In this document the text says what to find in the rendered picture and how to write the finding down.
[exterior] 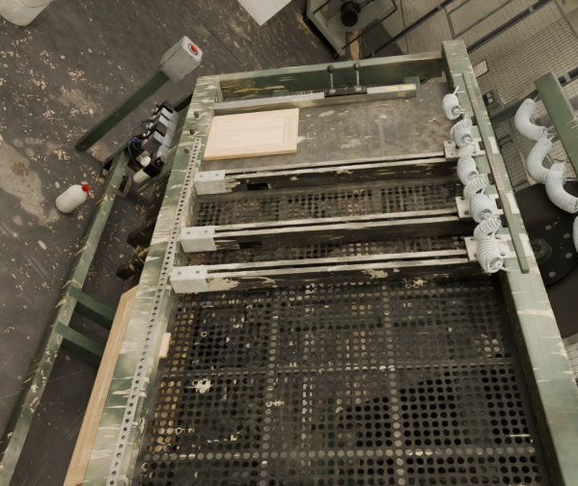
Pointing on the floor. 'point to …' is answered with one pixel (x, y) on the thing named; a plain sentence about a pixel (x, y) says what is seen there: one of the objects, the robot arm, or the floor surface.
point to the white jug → (76, 195)
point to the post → (122, 110)
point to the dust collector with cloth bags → (344, 18)
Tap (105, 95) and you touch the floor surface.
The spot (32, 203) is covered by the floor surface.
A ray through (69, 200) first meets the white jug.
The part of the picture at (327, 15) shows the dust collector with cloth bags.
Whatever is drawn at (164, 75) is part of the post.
